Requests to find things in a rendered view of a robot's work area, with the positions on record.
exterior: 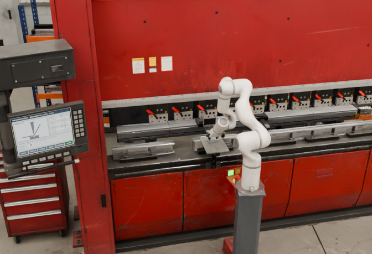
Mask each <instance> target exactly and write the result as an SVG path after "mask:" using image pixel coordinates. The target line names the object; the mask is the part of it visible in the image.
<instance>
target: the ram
mask: <svg viewBox="0 0 372 254"><path fill-rule="evenodd" d="M91 1H92V12H93V19H94V30H95V42H96V53H97V64H98V71H99V82H100V94H101V101H112V100H125V99H138V98H146V97H160V96H173V95H186V94H199V93H206V92H219V84H220V82H221V80H222V79H223V78H224V77H230V78H231V79H232V80H236V79H248V80H249V81H250V82H251V83H252V89H259V88H267V87H280V86H293V85H306V84H320V83H327V82H340V81H353V80H366V79H372V0H91ZM161 56H172V60H173V70H172V71H161ZM151 57H156V66H149V58H151ZM135 58H144V73H136V74H133V65H132V59H135ZM149 68H156V72H149ZM360 86H372V82H369V83H362V84H349V85H336V86H323V87H310V88H302V89H290V90H277V91H264V92H252V93H251V94H250V96H257V95H269V94H282V93H289V92H302V91H315V90H327V89H340V88H347V87H360ZM212 99H218V95H217V96H205V97H192V98H184V99H172V100H159V101H146V102H133V103H120V104H113V105H102V103H101V105H102V108H115V107H128V106H141V105H154V104H161V103H174V102H186V101H199V100H212Z"/></svg>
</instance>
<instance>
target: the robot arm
mask: <svg viewBox="0 0 372 254"><path fill-rule="evenodd" d="M251 92H252V83H251V82H250V81H249V80H248V79H236V80H232V79H231V78H230V77H224V78H223V79H222V80H221V82H220V84H219V94H218V105H217V111H218V112H219V113H222V114H226V115H229V116H230V118H229V119H227V118H225V117H220V118H219V119H218V120H217V122H216V124H215V125H214V127H213V128H212V129H211V130H210V131H209V133H208V134H207V135H206V137H208V140H210V139H211V138H213V137H215V138H216V139H217V138H218V137H220V136H221V135H222V134H224V133H223V131H224V130H227V129H233V128H235V126H236V115H235V113H234V112H233V110H232V109H230V108H229V106H230V98H231V95H236V94H239V95H240V98H239V99H238V100H237V102H236V104H235V110H236V113H237V116H238V118H239V120H240V122H241V123H242V124H243V125H245V126H247V127H248V128H250V129H251V130H252V131H248V132H243V133H239V134H238V135H237V136H236V137H235V146H236V147H237V149H238V150H239V151H240V152H241V154H242V157H243V161H242V177H241V179H240V180H239V181H237V183H236V189H237V190H238V191H239V192H240V193H242V194H244V195H249V196H254V195H259V194H261V193H262V192H263V191H264V185H263V183H262V182H260V171H261V156H260V155H259V154H258V153H256V152H252V150H254V149H260V148H265V147H267V146H268V145H269V144H270V143H271V136H270V134H269V132H268V131H267V129H266V128H265V127H264V126H263V125H262V124H261V123H260V122H259V121H258V120H257V119H256V118H255V116H254V114H253V113H252V110H251V107H250V103H249V97H250V94H251Z"/></svg>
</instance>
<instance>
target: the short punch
mask: <svg viewBox="0 0 372 254"><path fill-rule="evenodd" d="M215 124H216V118H209V119H203V125H204V127H209V126H214V125H215Z"/></svg>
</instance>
